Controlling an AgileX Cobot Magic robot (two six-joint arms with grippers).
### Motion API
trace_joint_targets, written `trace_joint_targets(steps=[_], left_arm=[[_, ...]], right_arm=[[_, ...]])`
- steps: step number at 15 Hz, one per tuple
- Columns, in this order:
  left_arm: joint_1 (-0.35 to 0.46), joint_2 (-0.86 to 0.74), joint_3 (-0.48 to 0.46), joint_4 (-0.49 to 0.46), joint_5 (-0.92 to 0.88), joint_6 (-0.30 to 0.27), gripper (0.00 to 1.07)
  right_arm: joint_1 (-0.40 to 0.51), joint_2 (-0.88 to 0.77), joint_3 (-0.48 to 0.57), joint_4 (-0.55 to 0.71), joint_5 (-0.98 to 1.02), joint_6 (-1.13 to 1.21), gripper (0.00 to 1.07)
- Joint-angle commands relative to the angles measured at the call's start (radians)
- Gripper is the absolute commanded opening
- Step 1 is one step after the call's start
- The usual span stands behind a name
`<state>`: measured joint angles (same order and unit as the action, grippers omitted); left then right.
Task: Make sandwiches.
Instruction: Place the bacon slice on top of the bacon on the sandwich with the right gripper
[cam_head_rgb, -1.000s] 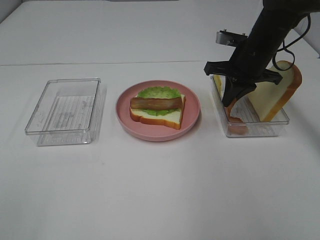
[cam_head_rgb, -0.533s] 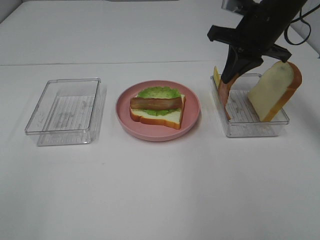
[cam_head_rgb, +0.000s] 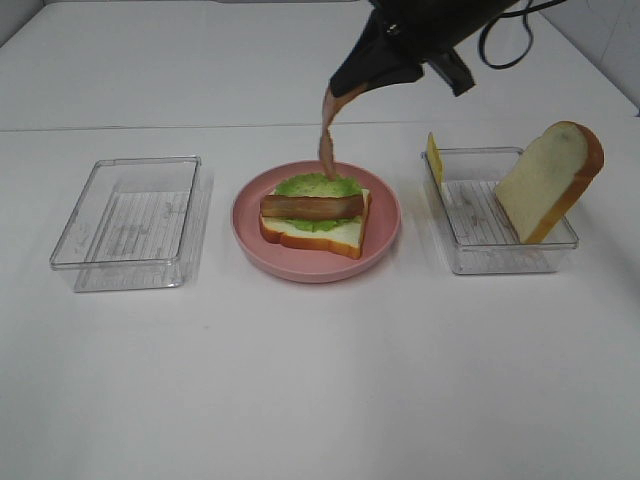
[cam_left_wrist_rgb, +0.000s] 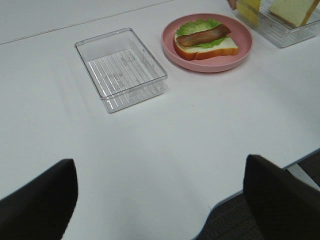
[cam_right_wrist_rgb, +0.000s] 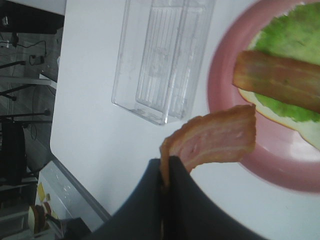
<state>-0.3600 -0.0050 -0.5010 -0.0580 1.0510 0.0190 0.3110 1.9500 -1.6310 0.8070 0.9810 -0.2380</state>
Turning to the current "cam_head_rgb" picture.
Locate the clear plastic tray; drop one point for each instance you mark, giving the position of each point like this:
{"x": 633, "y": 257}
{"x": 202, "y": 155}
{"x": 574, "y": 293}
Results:
{"x": 474, "y": 230}
{"x": 137, "y": 224}

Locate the bread slice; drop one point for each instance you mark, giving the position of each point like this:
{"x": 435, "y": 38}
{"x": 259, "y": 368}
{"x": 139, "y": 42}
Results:
{"x": 549, "y": 177}
{"x": 346, "y": 238}

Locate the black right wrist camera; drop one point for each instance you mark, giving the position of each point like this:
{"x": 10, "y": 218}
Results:
{"x": 452, "y": 69}

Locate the bacon strip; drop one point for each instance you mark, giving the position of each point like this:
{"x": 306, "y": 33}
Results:
{"x": 312, "y": 208}
{"x": 331, "y": 107}

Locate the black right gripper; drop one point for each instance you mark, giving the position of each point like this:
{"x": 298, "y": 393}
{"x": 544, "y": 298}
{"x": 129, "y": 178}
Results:
{"x": 418, "y": 29}

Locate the right clear plastic tray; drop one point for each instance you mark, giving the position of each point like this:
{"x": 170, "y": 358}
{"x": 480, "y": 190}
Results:
{"x": 474, "y": 230}

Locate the left clear plastic tray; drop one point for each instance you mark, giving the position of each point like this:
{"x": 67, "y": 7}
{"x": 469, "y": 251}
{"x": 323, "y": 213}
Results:
{"x": 137, "y": 224}

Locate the pink round plate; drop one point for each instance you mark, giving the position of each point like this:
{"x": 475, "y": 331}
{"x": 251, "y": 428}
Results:
{"x": 314, "y": 266}

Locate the green lettuce leaf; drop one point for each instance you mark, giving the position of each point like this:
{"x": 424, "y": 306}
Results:
{"x": 318, "y": 185}

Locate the yellow cheese slice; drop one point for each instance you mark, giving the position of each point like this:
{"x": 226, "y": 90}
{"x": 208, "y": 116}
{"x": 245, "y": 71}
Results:
{"x": 434, "y": 160}

